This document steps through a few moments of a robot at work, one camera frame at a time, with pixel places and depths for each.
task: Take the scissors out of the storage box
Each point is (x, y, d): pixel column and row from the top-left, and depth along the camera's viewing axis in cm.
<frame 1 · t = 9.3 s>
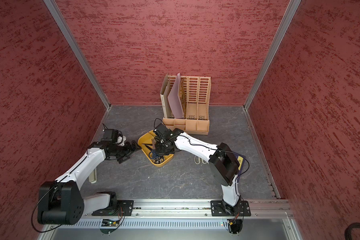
left hand: (135, 154, 85), fingers open
right hand: (159, 156, 83), fingers closed
yellow plastic storage tray: (146, 143, 99), point 2 cm above the table
beige plastic file organizer: (185, 101, 117), point 7 cm above the table
lilac folder in organizer: (174, 100, 99), point 21 cm above the table

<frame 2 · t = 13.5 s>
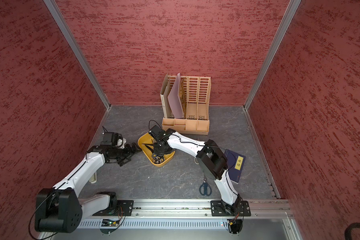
left hand: (136, 156, 84), fingers open
right hand: (160, 154, 88), fingers open
dark blue handled scissors: (205, 188, 83), on the table
the other named things where they were.

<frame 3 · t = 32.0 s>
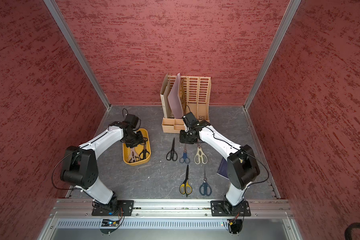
left hand: (140, 145, 90), fingers open
right hand: (181, 142, 86), fingers open
pink handled scissors: (134, 157, 92), point 2 cm above the table
black handled scissors 2: (172, 155, 94), on the table
blue handled small scissors: (184, 158, 94), on the table
cream handled kitchen scissors: (200, 156, 94), on the table
yellow black handled scissors: (185, 188, 81), point 2 cm above the table
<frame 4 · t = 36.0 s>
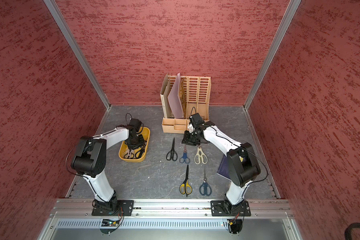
left hand: (140, 147, 96), fingers open
right hand: (183, 144, 87), fingers open
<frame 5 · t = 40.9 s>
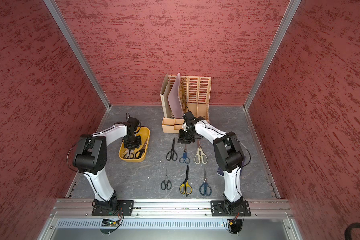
left hand: (135, 149, 95), fingers open
right hand: (179, 143, 93), fingers open
small grey handled scissors: (166, 183, 85), on the table
